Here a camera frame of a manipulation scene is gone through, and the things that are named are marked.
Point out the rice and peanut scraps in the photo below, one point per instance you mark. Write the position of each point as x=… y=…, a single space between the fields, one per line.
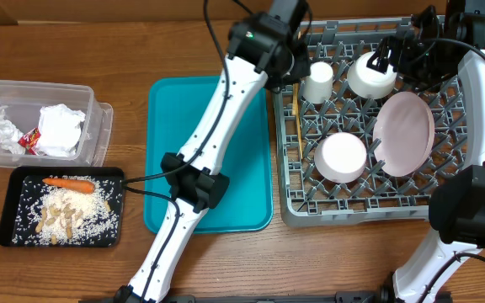
x=49 y=216

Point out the small pink bowl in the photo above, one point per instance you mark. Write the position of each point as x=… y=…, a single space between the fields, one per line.
x=340 y=157

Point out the orange carrot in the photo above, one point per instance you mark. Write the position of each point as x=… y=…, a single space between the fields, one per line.
x=80 y=186

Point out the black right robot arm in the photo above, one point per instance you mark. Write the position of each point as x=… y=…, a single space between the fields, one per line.
x=456 y=207

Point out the clear plastic waste bin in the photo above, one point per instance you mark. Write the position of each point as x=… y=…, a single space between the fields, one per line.
x=22 y=102

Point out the black waste tray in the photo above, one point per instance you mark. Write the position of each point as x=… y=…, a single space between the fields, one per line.
x=20 y=173

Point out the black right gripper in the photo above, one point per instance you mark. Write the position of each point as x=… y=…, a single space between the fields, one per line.
x=407 y=53

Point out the red snack wrapper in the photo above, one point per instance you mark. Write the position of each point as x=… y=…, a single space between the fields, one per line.
x=29 y=141

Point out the foil wrapper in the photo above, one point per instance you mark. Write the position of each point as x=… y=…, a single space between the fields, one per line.
x=10 y=135

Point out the cream bowl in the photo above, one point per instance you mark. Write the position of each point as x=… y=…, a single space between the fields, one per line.
x=368 y=83

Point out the white napkin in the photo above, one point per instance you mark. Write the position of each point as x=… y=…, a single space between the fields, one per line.
x=60 y=130

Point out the pink plate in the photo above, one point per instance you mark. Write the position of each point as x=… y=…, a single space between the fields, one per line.
x=405 y=131

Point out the teal plastic tray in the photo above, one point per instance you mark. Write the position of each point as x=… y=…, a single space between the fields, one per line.
x=175 y=106

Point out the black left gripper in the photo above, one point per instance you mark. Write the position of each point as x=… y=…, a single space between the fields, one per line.
x=301 y=64

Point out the wooden chopstick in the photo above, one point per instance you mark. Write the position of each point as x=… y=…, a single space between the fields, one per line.
x=299 y=138
x=295 y=102

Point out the grey dishwasher rack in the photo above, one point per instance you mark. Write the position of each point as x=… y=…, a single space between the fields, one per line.
x=306 y=197

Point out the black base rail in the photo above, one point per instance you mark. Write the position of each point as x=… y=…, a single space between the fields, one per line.
x=339 y=297

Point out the cream plastic cup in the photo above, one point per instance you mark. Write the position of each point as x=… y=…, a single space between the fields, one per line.
x=318 y=85

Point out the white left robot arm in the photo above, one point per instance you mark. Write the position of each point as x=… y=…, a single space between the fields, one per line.
x=264 y=50

